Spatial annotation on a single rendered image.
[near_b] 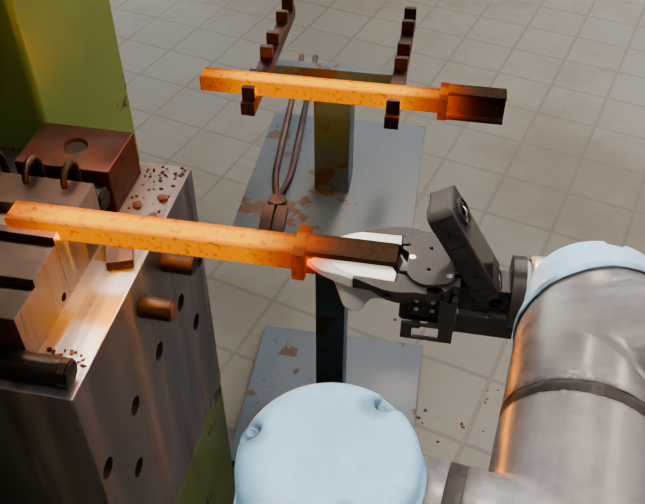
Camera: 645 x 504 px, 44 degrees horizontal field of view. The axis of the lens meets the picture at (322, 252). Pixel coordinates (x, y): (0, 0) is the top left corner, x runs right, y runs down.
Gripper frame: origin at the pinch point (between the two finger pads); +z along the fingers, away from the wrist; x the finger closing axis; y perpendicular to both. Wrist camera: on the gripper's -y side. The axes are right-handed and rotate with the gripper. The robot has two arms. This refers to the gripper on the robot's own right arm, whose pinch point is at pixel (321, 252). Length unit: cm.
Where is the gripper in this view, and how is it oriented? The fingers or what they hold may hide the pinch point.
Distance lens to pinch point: 79.6
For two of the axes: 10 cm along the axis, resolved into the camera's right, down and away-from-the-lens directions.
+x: 1.9, -6.8, 7.1
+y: 0.1, 7.3, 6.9
